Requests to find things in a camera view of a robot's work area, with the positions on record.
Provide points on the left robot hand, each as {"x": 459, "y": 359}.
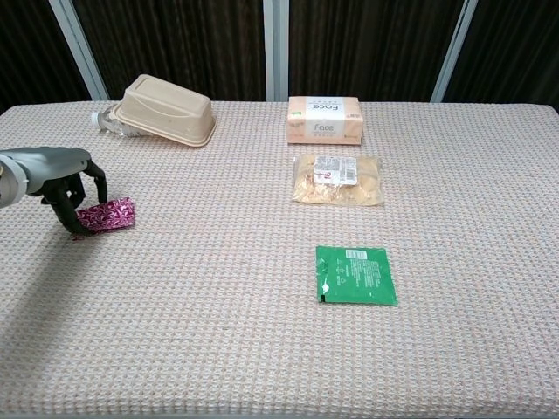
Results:
{"x": 52, "y": 166}

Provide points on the magenta patterned snack packet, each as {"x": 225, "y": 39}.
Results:
{"x": 111, "y": 214}

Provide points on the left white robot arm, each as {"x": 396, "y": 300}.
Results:
{"x": 8, "y": 187}

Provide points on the clear plastic bottle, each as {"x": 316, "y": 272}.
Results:
{"x": 107, "y": 122}

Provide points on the dark brown curtain panel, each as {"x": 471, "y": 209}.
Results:
{"x": 371, "y": 43}
{"x": 174, "y": 43}
{"x": 26, "y": 52}
{"x": 515, "y": 43}

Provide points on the beige food container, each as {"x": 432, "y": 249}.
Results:
{"x": 166, "y": 109}

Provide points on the pink woven tablecloth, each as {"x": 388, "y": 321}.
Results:
{"x": 174, "y": 327}

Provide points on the clear snack bag with label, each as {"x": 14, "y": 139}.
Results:
{"x": 305, "y": 192}

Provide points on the cream snack box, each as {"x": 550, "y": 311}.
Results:
{"x": 325, "y": 128}

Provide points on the green sachet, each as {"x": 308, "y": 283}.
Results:
{"x": 349, "y": 288}

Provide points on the silver partition post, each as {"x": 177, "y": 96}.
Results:
{"x": 454, "y": 48}
{"x": 276, "y": 48}
{"x": 78, "y": 52}

